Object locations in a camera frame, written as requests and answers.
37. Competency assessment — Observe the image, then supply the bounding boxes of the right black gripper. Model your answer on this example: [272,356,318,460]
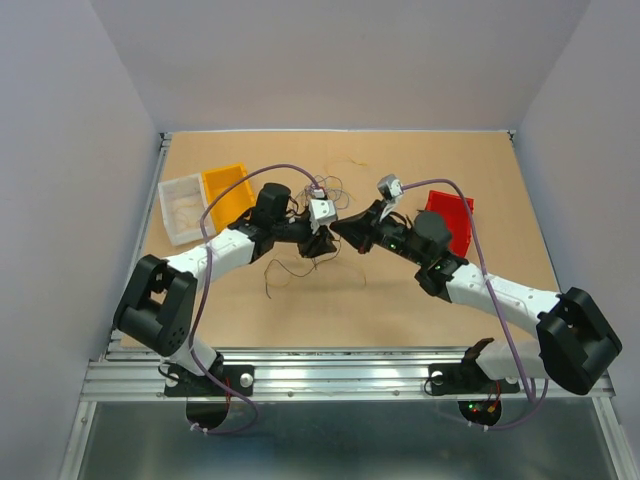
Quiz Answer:
[328,200,428,267]

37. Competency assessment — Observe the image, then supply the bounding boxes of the purple and yellow wires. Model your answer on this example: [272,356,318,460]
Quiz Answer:
[263,239,369,301]

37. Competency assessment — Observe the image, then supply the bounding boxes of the yellow thin wire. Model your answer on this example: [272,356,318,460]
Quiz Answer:
[169,182,199,234]

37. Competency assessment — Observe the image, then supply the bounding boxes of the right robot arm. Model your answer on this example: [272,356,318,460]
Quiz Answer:
[330,201,622,395]

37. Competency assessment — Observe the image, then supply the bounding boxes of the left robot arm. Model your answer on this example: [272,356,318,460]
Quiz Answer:
[113,183,337,394]

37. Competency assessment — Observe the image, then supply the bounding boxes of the yellow plastic bin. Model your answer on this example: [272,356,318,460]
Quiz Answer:
[200,163,256,234]

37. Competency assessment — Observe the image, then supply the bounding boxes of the red plastic bin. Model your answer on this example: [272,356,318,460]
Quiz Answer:
[426,190,472,257]

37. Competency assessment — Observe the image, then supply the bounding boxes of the white plastic bin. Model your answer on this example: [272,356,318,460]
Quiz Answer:
[158,173,208,246]

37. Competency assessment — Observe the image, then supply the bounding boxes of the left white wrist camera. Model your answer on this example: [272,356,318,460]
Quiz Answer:
[308,187,338,233]

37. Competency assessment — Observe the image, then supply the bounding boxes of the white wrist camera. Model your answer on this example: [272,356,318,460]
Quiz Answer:
[377,174,404,222]
[308,187,338,233]

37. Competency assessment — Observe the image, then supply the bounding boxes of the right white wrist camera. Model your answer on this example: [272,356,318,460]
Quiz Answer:
[377,174,404,222]

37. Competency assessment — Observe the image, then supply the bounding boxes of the loose yellow wire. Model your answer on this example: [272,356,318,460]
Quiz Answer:
[324,153,368,174]

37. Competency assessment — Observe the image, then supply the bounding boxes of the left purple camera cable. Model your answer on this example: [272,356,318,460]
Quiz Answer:
[187,163,321,436]

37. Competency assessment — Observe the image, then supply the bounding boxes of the aluminium front rail frame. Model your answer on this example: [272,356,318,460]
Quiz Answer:
[79,349,616,402]

